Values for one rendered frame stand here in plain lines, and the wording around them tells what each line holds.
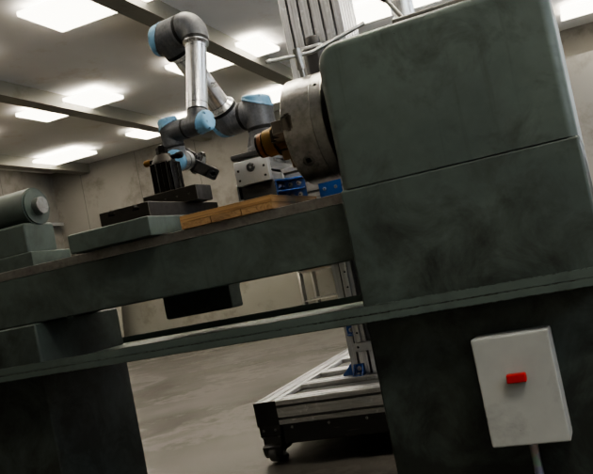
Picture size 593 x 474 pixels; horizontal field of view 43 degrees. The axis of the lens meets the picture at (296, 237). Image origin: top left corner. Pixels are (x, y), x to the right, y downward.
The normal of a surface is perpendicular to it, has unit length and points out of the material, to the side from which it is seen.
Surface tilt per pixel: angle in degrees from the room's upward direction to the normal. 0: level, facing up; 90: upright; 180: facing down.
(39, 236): 90
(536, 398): 90
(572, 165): 90
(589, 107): 90
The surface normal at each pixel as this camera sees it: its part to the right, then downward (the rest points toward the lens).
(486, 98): -0.38, 0.04
